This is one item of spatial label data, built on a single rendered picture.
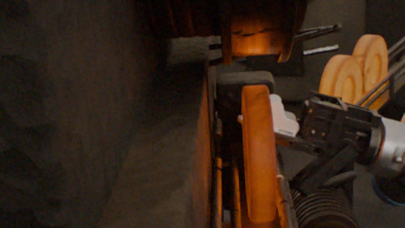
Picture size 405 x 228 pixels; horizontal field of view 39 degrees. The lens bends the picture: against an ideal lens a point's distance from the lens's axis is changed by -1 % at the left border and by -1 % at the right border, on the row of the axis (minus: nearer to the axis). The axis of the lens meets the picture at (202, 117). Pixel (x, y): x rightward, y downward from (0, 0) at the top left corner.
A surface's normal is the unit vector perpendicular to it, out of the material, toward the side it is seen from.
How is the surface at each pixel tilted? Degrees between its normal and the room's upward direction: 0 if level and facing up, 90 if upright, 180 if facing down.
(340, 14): 90
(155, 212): 0
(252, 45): 150
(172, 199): 0
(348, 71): 90
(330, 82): 61
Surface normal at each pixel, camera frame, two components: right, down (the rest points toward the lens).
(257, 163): -0.04, 0.09
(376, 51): 0.79, 0.14
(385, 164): -0.11, 0.58
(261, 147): -0.04, -0.15
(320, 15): -0.28, 0.31
